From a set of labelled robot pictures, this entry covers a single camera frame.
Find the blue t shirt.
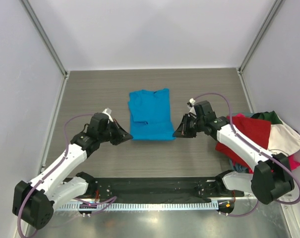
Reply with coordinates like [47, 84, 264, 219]
[128, 88, 175, 141]

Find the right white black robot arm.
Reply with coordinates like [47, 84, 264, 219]
[173, 99, 295, 204]

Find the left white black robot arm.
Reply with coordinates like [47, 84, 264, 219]
[12, 109, 133, 230]

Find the red t shirt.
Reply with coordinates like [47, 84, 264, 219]
[215, 115, 271, 174]

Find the dark green t shirt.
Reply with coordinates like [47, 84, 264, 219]
[251, 111, 283, 124]

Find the white t shirt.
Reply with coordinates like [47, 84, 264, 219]
[267, 124, 300, 157]

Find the pink t shirt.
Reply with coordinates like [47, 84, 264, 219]
[233, 113, 300, 172]

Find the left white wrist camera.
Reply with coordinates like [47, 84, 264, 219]
[102, 108, 114, 122]

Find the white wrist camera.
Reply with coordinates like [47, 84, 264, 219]
[102, 108, 114, 122]
[187, 98, 196, 114]

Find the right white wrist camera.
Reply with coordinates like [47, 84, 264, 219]
[187, 98, 196, 114]

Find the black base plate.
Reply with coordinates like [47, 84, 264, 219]
[78, 177, 244, 204]

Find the right aluminium frame post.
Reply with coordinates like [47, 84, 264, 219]
[237, 0, 287, 74]

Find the aluminium frame post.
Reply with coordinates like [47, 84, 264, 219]
[237, 0, 287, 74]
[20, 0, 69, 77]

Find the perforated metal rail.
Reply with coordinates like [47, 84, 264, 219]
[57, 200, 219, 212]

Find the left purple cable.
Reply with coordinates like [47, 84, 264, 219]
[16, 113, 117, 238]

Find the left aluminium frame post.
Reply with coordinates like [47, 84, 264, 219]
[20, 0, 69, 77]

